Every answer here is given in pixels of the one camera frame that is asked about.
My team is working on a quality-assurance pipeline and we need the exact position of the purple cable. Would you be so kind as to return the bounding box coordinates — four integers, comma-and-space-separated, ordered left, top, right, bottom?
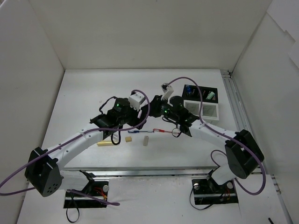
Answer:
0, 89, 152, 206
167, 77, 267, 195

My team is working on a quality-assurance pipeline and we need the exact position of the yellow highlighter marker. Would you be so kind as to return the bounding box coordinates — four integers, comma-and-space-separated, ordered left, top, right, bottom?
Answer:
97, 140, 113, 147

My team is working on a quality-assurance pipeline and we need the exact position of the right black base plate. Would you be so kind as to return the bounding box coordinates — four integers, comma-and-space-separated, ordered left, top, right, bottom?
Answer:
191, 178, 239, 209

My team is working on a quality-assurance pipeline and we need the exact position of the white rectangular eraser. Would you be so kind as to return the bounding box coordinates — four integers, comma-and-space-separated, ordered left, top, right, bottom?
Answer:
143, 136, 149, 146

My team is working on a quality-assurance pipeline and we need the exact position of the blue ballpoint pen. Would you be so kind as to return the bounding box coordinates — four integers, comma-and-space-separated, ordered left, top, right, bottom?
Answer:
128, 130, 154, 133

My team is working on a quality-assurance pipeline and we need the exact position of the green highlighter marker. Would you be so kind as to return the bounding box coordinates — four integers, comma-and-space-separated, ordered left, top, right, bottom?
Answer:
206, 91, 216, 101

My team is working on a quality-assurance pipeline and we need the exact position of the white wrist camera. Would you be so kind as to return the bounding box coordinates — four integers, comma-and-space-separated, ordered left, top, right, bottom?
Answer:
128, 92, 145, 111
161, 83, 174, 100

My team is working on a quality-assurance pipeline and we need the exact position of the white slotted desk organizer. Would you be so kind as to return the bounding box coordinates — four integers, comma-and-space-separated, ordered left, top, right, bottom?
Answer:
182, 84, 219, 125

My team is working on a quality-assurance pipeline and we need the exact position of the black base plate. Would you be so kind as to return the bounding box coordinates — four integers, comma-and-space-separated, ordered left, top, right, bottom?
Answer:
191, 178, 239, 209
63, 181, 109, 209

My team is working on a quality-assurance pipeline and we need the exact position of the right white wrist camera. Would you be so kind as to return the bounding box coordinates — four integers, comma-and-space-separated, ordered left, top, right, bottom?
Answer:
161, 83, 174, 100

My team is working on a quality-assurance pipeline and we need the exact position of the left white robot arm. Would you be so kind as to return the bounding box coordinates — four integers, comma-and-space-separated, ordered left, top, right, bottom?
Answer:
25, 93, 149, 197

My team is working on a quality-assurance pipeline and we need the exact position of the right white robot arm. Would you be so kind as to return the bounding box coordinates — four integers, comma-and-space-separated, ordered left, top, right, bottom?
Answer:
149, 95, 264, 192

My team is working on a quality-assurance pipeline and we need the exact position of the small tan eraser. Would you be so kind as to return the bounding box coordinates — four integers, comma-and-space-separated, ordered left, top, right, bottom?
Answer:
125, 136, 132, 142

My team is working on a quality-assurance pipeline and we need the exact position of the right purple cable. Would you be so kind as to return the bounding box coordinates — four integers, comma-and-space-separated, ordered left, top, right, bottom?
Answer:
167, 77, 267, 195

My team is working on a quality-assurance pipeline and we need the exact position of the clear bottle blue cap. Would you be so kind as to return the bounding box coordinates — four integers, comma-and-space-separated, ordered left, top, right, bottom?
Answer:
185, 85, 192, 97

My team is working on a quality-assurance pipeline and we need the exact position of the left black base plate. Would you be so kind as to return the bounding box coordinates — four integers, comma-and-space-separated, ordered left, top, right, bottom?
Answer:
63, 181, 109, 209

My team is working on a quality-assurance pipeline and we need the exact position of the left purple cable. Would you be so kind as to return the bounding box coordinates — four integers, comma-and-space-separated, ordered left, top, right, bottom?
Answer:
0, 89, 152, 206

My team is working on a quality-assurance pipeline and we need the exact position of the red gel pen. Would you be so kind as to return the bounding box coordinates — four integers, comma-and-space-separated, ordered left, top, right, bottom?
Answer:
153, 128, 173, 134

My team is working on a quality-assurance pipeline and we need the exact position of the aluminium front rail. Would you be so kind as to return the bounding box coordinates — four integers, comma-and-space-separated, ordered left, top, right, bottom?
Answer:
35, 165, 262, 178

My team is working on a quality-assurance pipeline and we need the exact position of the aluminium side rail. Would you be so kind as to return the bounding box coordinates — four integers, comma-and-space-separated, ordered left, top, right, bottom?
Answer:
216, 70, 273, 196

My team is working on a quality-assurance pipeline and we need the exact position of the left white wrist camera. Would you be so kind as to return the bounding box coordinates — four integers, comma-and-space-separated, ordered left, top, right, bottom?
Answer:
128, 92, 145, 111

